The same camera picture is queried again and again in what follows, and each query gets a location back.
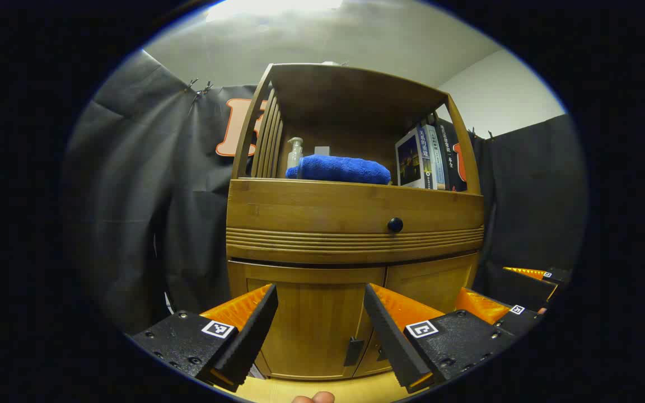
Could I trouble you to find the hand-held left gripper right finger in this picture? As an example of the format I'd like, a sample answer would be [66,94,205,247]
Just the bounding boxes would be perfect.
[363,283,516,393]

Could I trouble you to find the clear pump bottle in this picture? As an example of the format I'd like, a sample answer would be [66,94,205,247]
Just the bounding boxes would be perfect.
[287,137,305,168]

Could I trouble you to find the wooden ribbed drawer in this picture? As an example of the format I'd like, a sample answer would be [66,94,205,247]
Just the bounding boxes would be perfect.
[226,178,485,265]

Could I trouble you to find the wooden double-door shoe cabinet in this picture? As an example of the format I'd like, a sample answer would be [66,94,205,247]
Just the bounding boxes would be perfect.
[226,63,485,382]

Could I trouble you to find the pale grey book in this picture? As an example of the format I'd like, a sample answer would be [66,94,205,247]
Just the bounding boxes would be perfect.
[427,123,447,191]

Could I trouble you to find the blue folded towel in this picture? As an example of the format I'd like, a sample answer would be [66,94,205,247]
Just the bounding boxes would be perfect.
[285,154,392,185]

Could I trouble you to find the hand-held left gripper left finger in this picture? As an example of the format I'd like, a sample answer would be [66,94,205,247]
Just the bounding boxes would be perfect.
[130,284,279,392]

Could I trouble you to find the wooden cabinet door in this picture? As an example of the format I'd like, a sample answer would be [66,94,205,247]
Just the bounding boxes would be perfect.
[227,261,386,382]
[353,253,480,378]

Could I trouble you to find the blue spine book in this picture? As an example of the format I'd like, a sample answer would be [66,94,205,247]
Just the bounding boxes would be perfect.
[395,124,432,189]

